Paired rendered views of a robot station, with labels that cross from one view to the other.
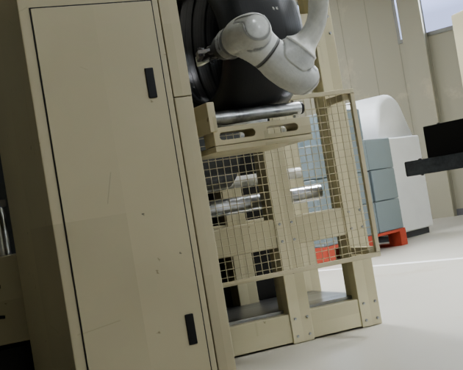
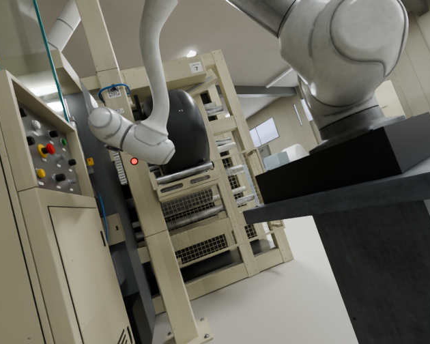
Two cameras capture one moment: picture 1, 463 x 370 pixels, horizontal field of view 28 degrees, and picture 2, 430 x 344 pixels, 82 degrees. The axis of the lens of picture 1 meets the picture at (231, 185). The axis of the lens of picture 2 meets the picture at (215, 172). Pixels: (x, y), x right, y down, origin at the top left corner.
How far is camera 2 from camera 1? 182 cm
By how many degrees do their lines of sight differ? 12
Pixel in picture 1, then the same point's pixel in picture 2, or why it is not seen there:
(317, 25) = (159, 107)
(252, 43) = (99, 132)
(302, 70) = (151, 145)
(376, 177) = not seen: hidden behind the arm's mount
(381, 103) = (295, 147)
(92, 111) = not seen: outside the picture
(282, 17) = (185, 115)
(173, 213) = (20, 300)
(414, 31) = (305, 121)
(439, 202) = not seen: hidden behind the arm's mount
